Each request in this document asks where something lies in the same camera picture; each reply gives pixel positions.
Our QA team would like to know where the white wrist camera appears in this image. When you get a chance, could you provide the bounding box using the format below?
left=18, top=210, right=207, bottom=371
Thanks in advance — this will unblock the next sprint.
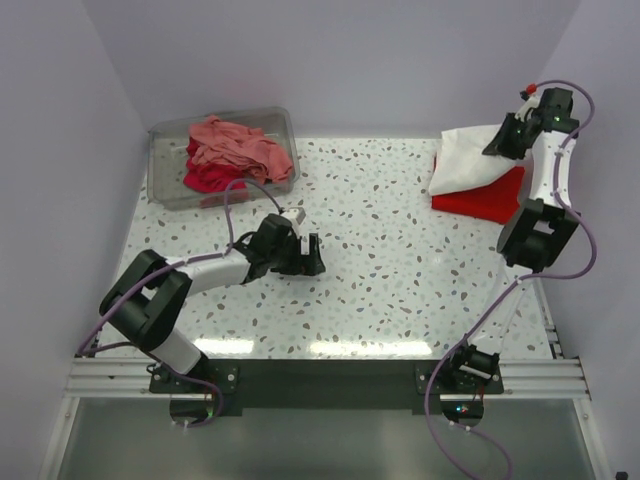
left=515, top=84, right=540, bottom=122
left=281, top=207, right=306, bottom=236

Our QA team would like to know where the pink t shirt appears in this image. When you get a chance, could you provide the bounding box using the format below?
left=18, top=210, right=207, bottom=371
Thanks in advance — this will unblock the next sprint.
left=187, top=115, right=293, bottom=184

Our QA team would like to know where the bright red folded t shirt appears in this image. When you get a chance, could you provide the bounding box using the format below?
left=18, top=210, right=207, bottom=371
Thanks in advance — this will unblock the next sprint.
left=430, top=166, right=525, bottom=224

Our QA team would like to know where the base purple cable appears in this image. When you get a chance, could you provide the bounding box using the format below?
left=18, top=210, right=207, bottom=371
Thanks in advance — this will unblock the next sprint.
left=423, top=344, right=516, bottom=480
left=169, top=372, right=226, bottom=429

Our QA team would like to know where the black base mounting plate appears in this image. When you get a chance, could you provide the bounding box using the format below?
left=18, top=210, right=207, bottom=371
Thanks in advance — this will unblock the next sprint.
left=147, top=359, right=504, bottom=419

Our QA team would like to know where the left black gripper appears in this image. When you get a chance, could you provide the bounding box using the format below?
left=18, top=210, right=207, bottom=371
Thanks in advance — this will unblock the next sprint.
left=268, top=232, right=324, bottom=276

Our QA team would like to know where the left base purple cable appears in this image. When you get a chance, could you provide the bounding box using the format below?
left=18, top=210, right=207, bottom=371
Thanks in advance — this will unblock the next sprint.
left=169, top=372, right=226, bottom=429

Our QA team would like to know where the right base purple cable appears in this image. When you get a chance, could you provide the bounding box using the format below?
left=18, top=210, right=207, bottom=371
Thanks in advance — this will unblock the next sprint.
left=423, top=344, right=516, bottom=480

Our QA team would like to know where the white printed t shirt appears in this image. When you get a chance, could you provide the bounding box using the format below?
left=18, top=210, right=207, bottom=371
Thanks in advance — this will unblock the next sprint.
left=428, top=124, right=532, bottom=196

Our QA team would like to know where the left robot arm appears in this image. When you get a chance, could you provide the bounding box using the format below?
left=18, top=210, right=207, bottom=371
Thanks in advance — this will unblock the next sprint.
left=99, top=208, right=326, bottom=392

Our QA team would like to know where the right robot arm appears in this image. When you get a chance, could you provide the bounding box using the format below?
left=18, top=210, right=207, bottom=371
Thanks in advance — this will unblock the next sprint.
left=437, top=85, right=580, bottom=393

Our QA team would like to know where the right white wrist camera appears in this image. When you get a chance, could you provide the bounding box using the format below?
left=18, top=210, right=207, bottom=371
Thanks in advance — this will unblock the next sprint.
left=515, top=84, right=540, bottom=122

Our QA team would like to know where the dark red t shirt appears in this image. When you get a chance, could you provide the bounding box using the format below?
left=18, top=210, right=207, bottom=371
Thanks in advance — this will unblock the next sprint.
left=183, top=138, right=244, bottom=194

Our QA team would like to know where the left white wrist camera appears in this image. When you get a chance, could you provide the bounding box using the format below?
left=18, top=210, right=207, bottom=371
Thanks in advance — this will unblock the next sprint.
left=281, top=207, right=306, bottom=236

